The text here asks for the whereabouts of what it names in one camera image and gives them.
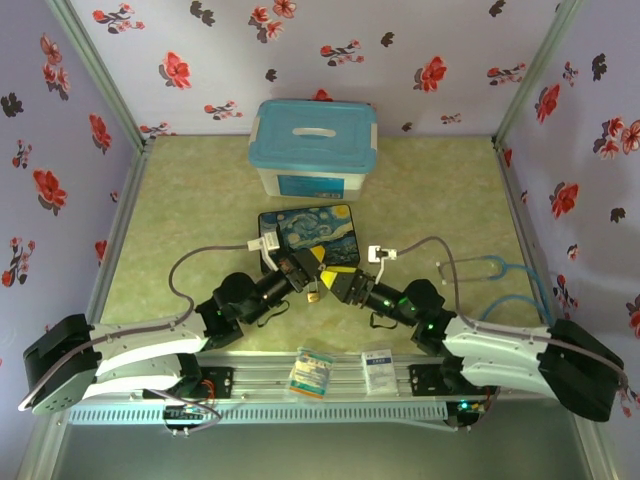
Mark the starry night tin box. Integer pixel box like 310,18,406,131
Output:
257,202,362,274

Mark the white blue printed packet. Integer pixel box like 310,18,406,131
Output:
360,349,399,396

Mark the green printed plastic packet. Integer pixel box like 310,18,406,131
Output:
288,346,335,399

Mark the blue stethoscope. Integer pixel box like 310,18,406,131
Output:
437,254,556,326

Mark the blue lid plastic storage box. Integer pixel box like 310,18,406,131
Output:
248,98,380,203

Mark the right controller circuit board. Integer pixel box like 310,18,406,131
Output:
446,397,490,432

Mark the controller circuit board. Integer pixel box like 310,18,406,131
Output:
164,404,207,437
446,397,490,432

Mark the left controller circuit board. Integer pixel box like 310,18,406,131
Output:
164,404,207,437

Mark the right black mount plate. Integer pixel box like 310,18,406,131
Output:
408,363,446,396

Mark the black mount plate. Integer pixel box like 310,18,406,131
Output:
408,363,446,396
197,366,236,400

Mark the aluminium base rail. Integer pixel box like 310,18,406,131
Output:
194,352,451,400

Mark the left black mount plate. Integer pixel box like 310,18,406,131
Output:
197,366,236,400

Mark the perforated grey cable tray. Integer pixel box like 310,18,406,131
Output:
67,402,449,426

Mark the aluminium table side rail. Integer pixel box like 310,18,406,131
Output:
82,142,154,324
493,142,557,324

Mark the aluminium frame post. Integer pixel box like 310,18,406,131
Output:
492,0,586,147
47,0,156,151

